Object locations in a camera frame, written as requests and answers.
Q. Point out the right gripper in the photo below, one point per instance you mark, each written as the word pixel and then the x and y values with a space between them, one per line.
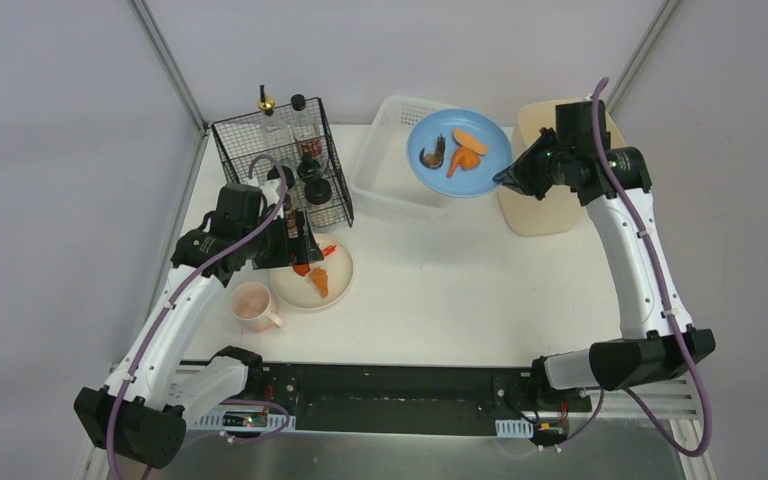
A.
pixel 534 171

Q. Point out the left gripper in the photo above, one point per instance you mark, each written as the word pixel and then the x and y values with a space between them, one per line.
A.
pixel 301 241

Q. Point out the cream plate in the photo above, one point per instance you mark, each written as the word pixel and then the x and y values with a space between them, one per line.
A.
pixel 299 292

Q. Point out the black lid jar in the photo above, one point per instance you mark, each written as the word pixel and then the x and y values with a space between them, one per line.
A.
pixel 318 192
pixel 282 172
pixel 309 168

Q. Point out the blue plate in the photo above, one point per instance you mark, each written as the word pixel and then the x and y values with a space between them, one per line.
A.
pixel 464 184

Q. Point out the pink mug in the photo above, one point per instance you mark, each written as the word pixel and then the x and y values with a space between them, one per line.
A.
pixel 254 306

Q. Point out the gold cap oil bottle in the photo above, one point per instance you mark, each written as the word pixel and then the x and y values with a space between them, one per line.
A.
pixel 274 131

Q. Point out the red label sauce bottle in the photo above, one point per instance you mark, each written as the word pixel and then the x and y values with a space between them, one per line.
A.
pixel 305 127

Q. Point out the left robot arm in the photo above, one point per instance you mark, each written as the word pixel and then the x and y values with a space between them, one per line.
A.
pixel 140 412

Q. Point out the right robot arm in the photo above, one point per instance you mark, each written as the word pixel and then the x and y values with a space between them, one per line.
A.
pixel 658 339

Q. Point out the red toy crab claw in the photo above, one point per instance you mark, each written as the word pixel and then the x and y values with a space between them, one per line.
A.
pixel 302 269

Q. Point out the orange fried piece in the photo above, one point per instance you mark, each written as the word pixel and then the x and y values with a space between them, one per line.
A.
pixel 319 277

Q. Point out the orange toy chicken leg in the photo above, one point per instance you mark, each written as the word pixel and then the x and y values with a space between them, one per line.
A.
pixel 463 158

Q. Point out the orange toy salmon slice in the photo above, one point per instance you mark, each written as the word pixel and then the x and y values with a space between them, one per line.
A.
pixel 469 141

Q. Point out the beige trash bin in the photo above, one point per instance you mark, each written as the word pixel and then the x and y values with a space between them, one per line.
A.
pixel 578 124

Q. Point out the white plastic basket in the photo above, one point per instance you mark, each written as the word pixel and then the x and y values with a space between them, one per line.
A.
pixel 382 182

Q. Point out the black wire rack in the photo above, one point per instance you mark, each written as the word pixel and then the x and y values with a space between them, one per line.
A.
pixel 242 155

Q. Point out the black base frame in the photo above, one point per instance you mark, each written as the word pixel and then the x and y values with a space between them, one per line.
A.
pixel 449 401

